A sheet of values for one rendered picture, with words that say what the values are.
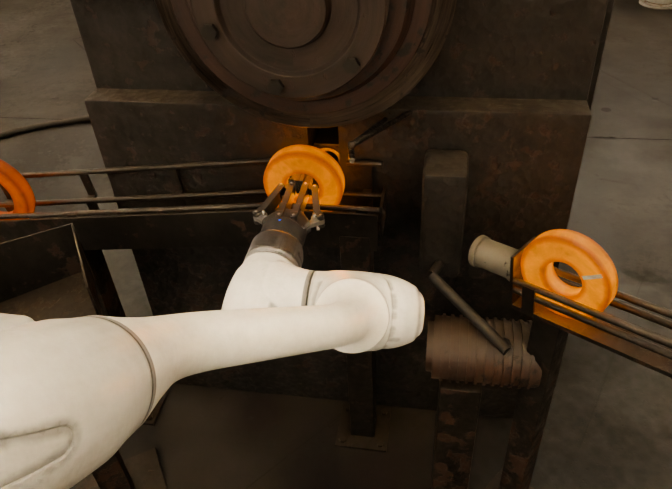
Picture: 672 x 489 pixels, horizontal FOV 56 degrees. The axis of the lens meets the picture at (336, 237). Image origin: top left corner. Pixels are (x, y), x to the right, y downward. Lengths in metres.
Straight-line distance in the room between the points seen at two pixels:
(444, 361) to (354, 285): 0.40
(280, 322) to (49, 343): 0.32
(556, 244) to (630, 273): 1.23
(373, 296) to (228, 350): 0.27
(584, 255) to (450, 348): 0.31
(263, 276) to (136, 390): 0.48
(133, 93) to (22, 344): 0.98
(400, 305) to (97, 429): 0.53
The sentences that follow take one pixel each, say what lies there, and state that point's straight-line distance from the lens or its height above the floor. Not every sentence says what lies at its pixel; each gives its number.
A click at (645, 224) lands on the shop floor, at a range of 2.50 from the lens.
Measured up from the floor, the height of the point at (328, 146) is 0.77.
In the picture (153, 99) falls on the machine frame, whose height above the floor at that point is 0.87.
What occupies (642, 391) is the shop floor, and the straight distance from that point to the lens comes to 1.91.
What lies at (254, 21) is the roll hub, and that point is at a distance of 0.94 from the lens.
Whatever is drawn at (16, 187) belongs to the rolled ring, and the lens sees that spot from 1.47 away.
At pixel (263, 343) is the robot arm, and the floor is 0.91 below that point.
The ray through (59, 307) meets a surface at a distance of 1.27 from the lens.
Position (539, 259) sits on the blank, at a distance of 1.07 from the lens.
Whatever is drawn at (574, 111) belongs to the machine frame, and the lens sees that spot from 1.19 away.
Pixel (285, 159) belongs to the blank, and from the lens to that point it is 1.15.
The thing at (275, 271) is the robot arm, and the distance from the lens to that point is 0.91.
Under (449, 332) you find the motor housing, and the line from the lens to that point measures 1.19.
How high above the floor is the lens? 1.39
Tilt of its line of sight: 38 degrees down
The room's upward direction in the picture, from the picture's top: 4 degrees counter-clockwise
